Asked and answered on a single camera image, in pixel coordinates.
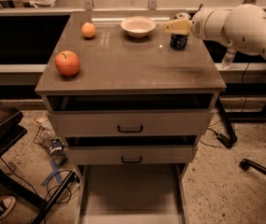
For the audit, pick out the white bowl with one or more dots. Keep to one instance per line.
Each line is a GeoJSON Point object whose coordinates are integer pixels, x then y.
{"type": "Point", "coordinates": [138, 26]}

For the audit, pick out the clear plastic water bottle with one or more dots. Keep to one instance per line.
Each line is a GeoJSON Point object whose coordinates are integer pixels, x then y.
{"type": "Point", "coordinates": [228, 58]}

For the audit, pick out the red apple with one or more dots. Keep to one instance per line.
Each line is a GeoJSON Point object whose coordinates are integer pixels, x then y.
{"type": "Point", "coordinates": [67, 63]}

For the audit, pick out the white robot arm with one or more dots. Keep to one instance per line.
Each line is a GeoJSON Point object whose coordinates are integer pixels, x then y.
{"type": "Point", "coordinates": [241, 28]}

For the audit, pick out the middle grey drawer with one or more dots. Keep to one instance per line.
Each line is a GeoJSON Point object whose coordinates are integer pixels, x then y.
{"type": "Point", "coordinates": [131, 150]}

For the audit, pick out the wire mesh basket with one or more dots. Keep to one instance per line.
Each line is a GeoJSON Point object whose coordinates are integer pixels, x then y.
{"type": "Point", "coordinates": [44, 137]}

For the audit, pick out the dark side table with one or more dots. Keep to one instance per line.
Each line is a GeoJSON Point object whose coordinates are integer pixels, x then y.
{"type": "Point", "coordinates": [10, 133]}

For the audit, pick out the top grey drawer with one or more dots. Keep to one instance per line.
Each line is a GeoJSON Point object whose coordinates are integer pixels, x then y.
{"type": "Point", "coordinates": [132, 115]}

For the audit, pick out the blue pepsi can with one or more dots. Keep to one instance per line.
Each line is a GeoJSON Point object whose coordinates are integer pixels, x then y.
{"type": "Point", "coordinates": [179, 42]}

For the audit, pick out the black chair leg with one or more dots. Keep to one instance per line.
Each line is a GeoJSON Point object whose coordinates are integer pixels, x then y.
{"type": "Point", "coordinates": [245, 164]}

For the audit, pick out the black power adapter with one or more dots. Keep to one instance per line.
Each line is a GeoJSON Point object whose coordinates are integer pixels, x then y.
{"type": "Point", "coordinates": [224, 140]}

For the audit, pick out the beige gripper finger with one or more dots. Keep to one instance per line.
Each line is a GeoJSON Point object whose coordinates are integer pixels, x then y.
{"type": "Point", "coordinates": [177, 27]}

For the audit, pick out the orange fruit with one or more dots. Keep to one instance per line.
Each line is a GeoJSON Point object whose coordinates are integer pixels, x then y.
{"type": "Point", "coordinates": [88, 30]}

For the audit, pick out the grey drawer cabinet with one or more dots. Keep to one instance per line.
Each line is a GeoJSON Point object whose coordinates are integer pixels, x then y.
{"type": "Point", "coordinates": [113, 63]}

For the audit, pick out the bottom open grey drawer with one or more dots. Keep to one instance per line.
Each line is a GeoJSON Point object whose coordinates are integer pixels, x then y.
{"type": "Point", "coordinates": [132, 194]}

